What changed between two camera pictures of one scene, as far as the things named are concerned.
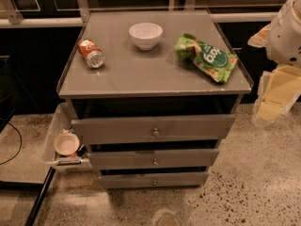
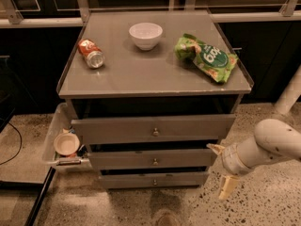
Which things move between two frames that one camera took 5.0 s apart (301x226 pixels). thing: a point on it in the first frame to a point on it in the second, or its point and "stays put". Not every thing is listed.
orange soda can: x=91 y=53 stays put
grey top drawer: x=153 y=129 stays put
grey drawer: x=153 y=158 stays put
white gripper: x=286 y=37 to x=231 y=160
